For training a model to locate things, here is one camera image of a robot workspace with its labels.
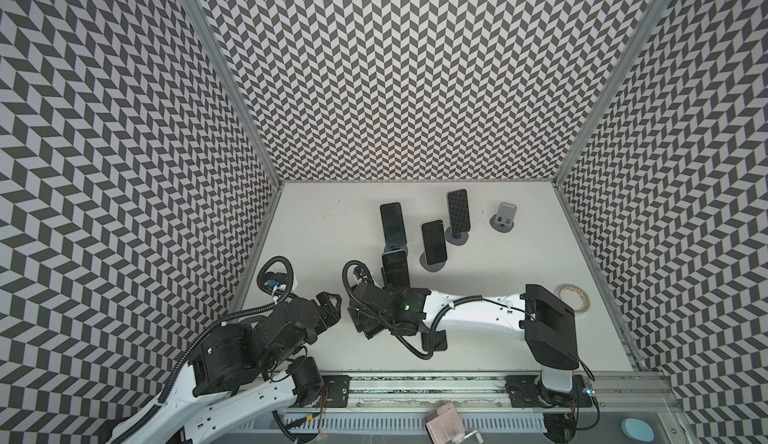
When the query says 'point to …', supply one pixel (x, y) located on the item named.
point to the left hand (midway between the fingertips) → (330, 311)
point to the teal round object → (637, 429)
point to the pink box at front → (444, 424)
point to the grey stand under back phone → (456, 238)
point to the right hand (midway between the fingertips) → (366, 312)
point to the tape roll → (574, 297)
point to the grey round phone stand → (504, 220)
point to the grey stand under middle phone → (423, 260)
